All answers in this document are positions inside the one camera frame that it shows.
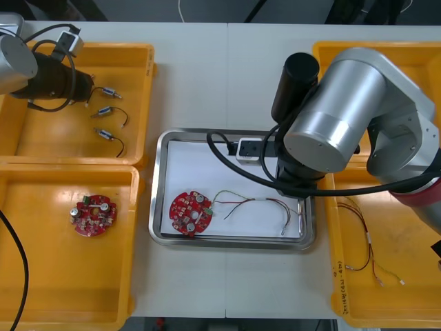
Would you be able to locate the white sheet liner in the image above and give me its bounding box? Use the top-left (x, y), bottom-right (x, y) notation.
top-left (160, 137), bottom-right (300, 239)

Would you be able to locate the red green-yellow wire harness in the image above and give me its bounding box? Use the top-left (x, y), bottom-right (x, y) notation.
top-left (336, 198), bottom-right (407, 287)
top-left (209, 189), bottom-right (306, 237)

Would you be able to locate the black pole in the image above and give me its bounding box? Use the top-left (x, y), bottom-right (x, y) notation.
top-left (246, 0), bottom-right (268, 23)

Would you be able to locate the round red circuit board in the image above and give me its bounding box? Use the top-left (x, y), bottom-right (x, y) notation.
top-left (168, 190), bottom-right (215, 238)
top-left (70, 194), bottom-right (119, 238)

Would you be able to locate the blue-label metal solenoid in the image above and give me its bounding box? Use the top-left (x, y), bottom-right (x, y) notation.
top-left (92, 127), bottom-right (125, 159)
top-left (84, 86), bottom-right (124, 108)
top-left (90, 106), bottom-right (130, 130)

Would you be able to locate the black cable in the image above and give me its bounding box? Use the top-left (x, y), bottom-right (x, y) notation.
top-left (0, 208), bottom-right (29, 331)

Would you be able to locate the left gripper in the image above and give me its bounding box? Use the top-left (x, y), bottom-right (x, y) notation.
top-left (66, 68), bottom-right (95, 103)

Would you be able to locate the steel tray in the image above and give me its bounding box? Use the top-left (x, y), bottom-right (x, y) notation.
top-left (148, 128), bottom-right (316, 254)

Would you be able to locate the yellow-orange plastic bin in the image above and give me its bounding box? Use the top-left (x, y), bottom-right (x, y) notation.
top-left (318, 161), bottom-right (441, 329)
top-left (311, 40), bottom-right (441, 166)
top-left (0, 161), bottom-right (145, 328)
top-left (0, 41), bottom-right (158, 166)

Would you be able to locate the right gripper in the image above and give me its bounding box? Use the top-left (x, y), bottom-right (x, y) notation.
top-left (275, 164), bottom-right (313, 199)

